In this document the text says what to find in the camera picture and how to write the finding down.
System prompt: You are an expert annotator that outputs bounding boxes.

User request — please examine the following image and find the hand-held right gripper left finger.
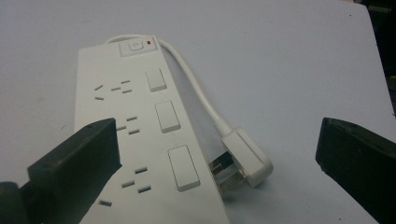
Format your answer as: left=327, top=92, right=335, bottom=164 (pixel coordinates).
left=19, top=117, right=122, bottom=224

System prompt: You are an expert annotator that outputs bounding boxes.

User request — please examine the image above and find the white power plug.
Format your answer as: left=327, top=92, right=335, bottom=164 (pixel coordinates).
left=208, top=125, right=275, bottom=196

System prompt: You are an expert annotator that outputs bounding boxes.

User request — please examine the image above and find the white power strip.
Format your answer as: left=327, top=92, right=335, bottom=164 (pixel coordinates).
left=74, top=35, right=232, bottom=224

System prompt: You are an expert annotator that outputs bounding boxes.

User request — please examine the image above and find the white power cable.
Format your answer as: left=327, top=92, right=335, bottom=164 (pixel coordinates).
left=105, top=34, right=233, bottom=138

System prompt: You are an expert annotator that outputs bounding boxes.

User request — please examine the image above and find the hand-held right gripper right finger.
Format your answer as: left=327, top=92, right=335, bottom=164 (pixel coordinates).
left=315, top=117, right=396, bottom=224

